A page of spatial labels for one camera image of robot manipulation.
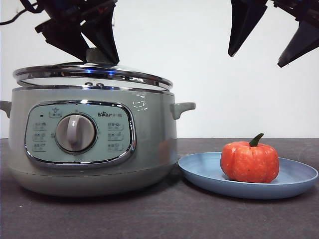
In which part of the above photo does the black cable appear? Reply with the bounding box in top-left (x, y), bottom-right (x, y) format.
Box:
top-left (0, 7), bottom-right (35, 26)

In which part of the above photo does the orange toy pumpkin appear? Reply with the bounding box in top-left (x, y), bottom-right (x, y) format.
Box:
top-left (220, 132), bottom-right (280, 184)

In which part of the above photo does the pale green electric steamer pot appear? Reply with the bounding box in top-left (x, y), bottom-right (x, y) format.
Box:
top-left (0, 86), bottom-right (196, 198)

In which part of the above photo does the blue round plate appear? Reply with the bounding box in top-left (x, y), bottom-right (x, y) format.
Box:
top-left (177, 152), bottom-right (319, 200)

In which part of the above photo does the glass lid with green knob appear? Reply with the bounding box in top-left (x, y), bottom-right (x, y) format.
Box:
top-left (12, 48), bottom-right (173, 91)

